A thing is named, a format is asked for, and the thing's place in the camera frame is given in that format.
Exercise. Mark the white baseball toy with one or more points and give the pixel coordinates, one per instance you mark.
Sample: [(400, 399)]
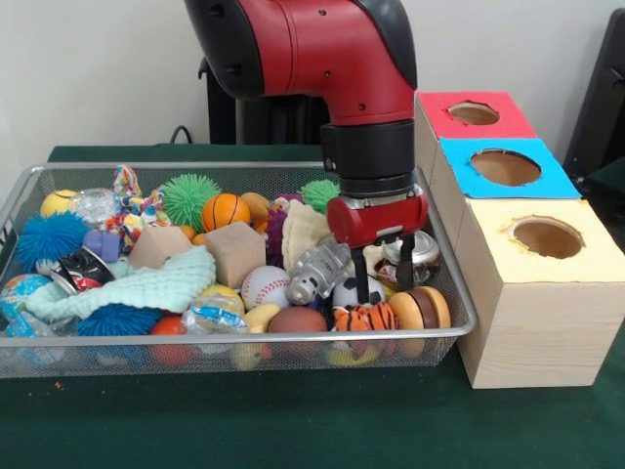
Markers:
[(263, 288)]

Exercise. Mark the black and white soccer ball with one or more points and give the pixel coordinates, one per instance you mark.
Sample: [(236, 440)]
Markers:
[(343, 292)]

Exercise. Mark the black flat panel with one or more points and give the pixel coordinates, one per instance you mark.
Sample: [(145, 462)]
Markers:
[(605, 98)]

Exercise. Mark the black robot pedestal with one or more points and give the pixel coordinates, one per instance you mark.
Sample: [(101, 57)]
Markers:
[(220, 117)]

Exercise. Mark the silver robot figure toy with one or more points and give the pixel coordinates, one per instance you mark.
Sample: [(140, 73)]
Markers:
[(317, 268)]

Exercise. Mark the crushed silver drink can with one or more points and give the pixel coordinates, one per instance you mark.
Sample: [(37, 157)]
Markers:
[(427, 254)]

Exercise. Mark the mint green knitted cloth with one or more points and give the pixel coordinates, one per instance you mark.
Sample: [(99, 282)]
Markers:
[(146, 285)]

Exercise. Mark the blue spiky rubber ball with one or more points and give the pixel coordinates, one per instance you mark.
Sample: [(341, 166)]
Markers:
[(49, 242)]

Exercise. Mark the wooden toy hamburger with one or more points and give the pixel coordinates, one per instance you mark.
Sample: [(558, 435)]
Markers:
[(420, 308)]

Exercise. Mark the cream knitted cloth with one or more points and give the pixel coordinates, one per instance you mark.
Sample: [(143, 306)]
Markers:
[(303, 229)]

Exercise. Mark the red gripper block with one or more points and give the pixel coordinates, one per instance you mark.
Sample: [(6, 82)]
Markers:
[(376, 217)]

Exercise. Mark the wooden cube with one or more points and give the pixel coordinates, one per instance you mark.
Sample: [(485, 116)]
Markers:
[(234, 254)]

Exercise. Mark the wooden box with three holes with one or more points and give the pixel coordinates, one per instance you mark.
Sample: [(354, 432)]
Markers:
[(537, 332)]

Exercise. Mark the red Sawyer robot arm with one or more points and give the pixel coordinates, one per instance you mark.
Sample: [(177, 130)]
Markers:
[(317, 49)]

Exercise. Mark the orange basketball toy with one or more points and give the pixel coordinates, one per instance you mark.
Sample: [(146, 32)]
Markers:
[(224, 212)]

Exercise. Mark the dark green table cloth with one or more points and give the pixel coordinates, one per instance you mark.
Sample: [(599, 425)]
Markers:
[(293, 425), (610, 195)]

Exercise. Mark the orange striped tiger plush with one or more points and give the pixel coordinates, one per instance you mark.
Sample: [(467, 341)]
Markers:
[(363, 317)]

